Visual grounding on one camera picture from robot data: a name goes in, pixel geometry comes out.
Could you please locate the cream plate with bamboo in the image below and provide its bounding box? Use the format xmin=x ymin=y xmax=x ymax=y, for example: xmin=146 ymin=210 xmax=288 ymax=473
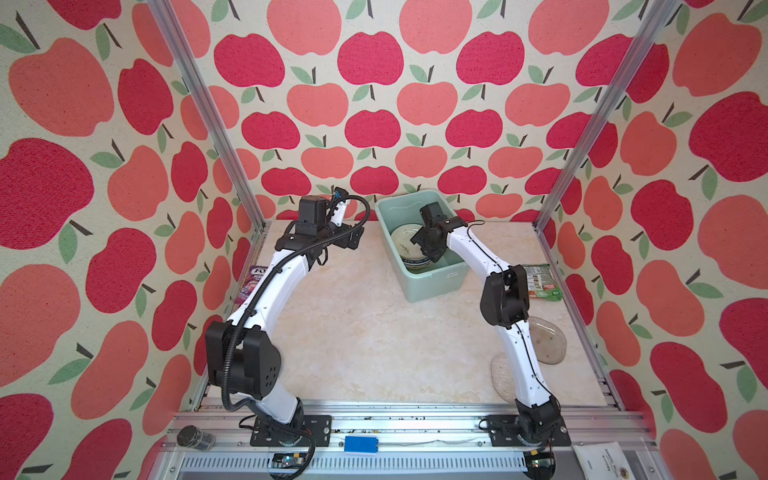
xmin=391 ymin=223 xmax=427 ymax=259

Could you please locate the clear textured glass plate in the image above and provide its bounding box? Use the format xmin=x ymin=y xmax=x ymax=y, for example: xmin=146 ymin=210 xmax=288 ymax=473
xmin=490 ymin=353 xmax=516 ymax=404

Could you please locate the smoky brown glass plate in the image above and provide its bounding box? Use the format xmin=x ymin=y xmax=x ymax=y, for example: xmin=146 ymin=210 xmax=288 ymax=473
xmin=529 ymin=316 xmax=567 ymax=365

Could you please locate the green rimmed white plate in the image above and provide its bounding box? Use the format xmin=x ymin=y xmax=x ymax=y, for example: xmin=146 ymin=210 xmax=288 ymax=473
xmin=401 ymin=257 xmax=436 ymax=274

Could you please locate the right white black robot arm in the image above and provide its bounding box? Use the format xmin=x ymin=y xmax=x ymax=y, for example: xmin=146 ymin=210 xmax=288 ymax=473
xmin=411 ymin=202 xmax=563 ymax=446

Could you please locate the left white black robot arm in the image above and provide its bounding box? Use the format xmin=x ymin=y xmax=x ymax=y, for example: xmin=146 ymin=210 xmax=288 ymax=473
xmin=205 ymin=188 xmax=371 ymax=431

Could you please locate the mint green plastic bin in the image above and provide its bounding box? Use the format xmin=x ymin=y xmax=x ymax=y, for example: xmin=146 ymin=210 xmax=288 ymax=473
xmin=375 ymin=190 xmax=469 ymax=303

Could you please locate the purple Fox's candy bag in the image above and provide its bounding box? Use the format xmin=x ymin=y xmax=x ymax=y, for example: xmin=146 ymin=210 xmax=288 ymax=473
xmin=235 ymin=265 xmax=268 ymax=306

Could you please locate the green snack packet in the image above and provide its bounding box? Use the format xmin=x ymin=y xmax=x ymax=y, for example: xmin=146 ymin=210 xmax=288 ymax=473
xmin=523 ymin=264 xmax=563 ymax=302

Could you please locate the blue rectangular box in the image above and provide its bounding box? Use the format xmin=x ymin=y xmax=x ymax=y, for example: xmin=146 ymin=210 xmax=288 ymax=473
xmin=343 ymin=435 xmax=379 ymax=455

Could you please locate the green circuit board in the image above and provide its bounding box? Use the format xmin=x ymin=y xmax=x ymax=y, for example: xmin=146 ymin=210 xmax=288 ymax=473
xmin=270 ymin=452 xmax=306 ymax=470

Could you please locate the white paper sheet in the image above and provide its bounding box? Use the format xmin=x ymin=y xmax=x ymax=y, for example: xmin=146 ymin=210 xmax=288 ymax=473
xmin=573 ymin=442 xmax=635 ymax=480

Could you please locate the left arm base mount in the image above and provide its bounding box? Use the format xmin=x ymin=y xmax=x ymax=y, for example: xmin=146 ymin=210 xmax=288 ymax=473
xmin=250 ymin=415 xmax=333 ymax=448

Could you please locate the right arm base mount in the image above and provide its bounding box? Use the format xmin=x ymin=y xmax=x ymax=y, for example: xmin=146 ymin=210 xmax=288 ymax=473
xmin=478 ymin=414 xmax=572 ymax=448

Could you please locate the aluminium front rail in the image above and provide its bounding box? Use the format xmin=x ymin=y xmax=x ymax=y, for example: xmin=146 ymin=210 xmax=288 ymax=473
xmin=147 ymin=402 xmax=672 ymax=479

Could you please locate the left aluminium frame post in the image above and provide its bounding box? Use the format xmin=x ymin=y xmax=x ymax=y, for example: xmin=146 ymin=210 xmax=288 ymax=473
xmin=148 ymin=0 xmax=267 ymax=234

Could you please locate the aluminium frame post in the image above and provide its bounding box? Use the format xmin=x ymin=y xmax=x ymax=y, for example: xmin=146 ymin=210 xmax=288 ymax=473
xmin=148 ymin=0 xmax=267 ymax=234
xmin=533 ymin=0 xmax=682 ymax=237

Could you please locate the right aluminium frame post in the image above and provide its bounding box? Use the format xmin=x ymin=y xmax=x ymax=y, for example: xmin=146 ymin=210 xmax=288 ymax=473
xmin=533 ymin=0 xmax=682 ymax=237

